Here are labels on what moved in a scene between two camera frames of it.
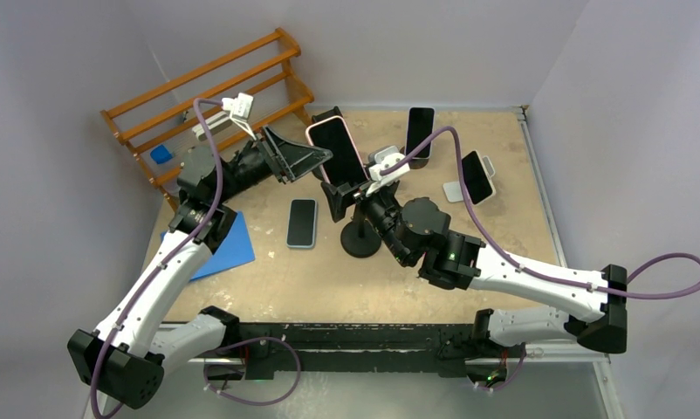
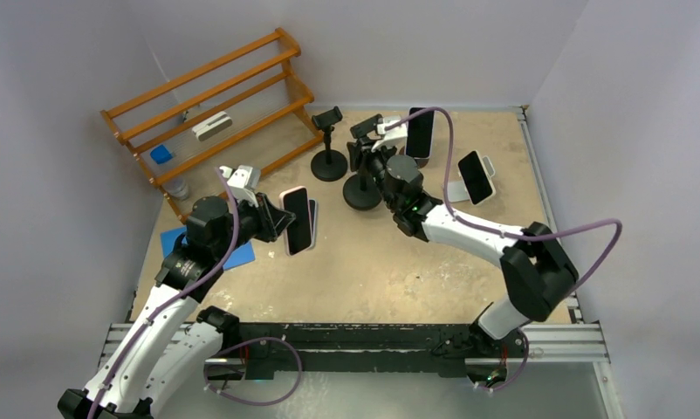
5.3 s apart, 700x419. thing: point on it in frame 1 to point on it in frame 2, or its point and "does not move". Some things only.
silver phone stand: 453,189 does not move
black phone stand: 332,193 to 328,165
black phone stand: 359,237 to 361,191
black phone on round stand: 420,128 does not move
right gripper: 360,195 to 360,155
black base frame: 270,348 does not move
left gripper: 295,158 to 271,220
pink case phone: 346,165 to 295,200
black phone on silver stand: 478,182 does not move
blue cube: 161,154 does not move
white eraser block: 215,124 does not move
